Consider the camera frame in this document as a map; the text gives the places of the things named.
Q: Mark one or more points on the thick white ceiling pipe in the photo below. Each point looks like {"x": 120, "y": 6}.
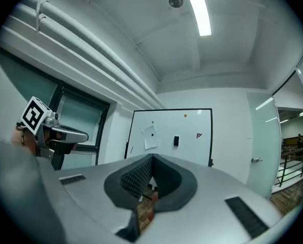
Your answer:
{"x": 90, "y": 41}

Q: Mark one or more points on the white paper sheet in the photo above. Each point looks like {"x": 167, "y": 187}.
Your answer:
{"x": 150, "y": 140}

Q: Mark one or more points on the frosted glass door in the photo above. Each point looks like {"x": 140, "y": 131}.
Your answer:
{"x": 263, "y": 141}

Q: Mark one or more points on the round ceiling fixture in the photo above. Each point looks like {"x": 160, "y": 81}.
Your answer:
{"x": 176, "y": 1}

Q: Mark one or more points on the black framed whiteboard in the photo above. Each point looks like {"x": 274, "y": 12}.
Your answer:
{"x": 171, "y": 126}

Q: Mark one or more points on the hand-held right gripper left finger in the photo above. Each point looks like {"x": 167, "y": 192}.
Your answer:
{"x": 127, "y": 179}

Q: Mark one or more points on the white pipe bracket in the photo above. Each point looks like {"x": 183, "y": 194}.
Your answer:
{"x": 41, "y": 14}

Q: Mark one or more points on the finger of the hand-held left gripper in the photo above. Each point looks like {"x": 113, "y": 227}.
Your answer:
{"x": 72, "y": 135}

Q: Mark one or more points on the black whiteboard eraser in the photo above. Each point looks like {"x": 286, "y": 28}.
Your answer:
{"x": 176, "y": 141}

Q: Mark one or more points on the long ceiling light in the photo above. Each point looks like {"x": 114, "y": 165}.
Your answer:
{"x": 198, "y": 9}

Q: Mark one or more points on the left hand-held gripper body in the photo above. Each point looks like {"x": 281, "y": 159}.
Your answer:
{"x": 32, "y": 116}

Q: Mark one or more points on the black framed glass partition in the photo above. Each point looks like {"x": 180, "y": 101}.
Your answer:
{"x": 77, "y": 116}

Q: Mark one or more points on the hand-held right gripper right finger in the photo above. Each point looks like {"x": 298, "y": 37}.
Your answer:
{"x": 174, "y": 184}

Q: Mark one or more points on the black metal railing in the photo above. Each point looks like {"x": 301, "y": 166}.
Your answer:
{"x": 294, "y": 161}

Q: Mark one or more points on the thin white ceiling pipe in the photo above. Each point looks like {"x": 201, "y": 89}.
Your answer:
{"x": 52, "y": 60}
{"x": 65, "y": 43}

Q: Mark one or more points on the person's left forearm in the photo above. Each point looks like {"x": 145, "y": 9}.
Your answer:
{"x": 24, "y": 141}

